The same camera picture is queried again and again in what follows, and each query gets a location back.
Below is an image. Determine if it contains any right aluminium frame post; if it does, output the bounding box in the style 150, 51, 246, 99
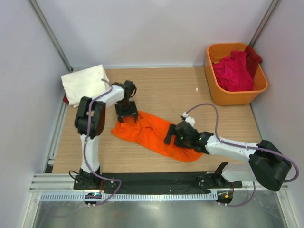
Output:
249, 0, 282, 47

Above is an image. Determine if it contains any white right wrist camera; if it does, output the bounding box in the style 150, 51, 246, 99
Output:
181, 112, 195, 127

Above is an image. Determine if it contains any magenta t shirt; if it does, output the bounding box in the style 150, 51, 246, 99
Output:
212, 51, 254, 92

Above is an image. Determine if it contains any aluminium rail left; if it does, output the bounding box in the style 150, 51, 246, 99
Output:
29, 172, 76, 192

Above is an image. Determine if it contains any orange t shirt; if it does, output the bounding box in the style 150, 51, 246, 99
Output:
111, 111, 203, 162

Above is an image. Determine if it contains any orange plastic bin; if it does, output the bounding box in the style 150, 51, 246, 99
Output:
205, 43, 268, 106

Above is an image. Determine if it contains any left aluminium frame post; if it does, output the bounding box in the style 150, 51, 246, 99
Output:
28, 0, 73, 73

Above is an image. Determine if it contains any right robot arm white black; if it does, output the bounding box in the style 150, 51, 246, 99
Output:
164, 121, 292, 191

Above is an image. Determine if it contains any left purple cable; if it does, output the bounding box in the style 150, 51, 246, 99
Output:
82, 78, 122, 206

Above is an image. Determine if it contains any white slotted cable duct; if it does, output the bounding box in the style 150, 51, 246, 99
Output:
40, 192, 218, 202

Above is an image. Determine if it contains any aluminium frame post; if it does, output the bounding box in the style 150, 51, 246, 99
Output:
28, 0, 73, 73
249, 0, 282, 47

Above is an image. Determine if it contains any folded white t shirt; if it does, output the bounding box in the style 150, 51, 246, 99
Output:
61, 65, 110, 107

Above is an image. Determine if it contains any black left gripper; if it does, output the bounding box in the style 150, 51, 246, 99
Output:
115, 100, 138, 124

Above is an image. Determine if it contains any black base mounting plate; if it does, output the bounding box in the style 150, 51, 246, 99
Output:
73, 172, 242, 195

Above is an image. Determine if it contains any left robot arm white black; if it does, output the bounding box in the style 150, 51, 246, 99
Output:
73, 80, 139, 190

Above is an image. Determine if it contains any dark red t shirt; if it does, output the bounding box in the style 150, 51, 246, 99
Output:
244, 45, 262, 79

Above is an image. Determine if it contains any folded red shirt under white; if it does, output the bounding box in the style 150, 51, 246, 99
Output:
63, 95, 69, 105

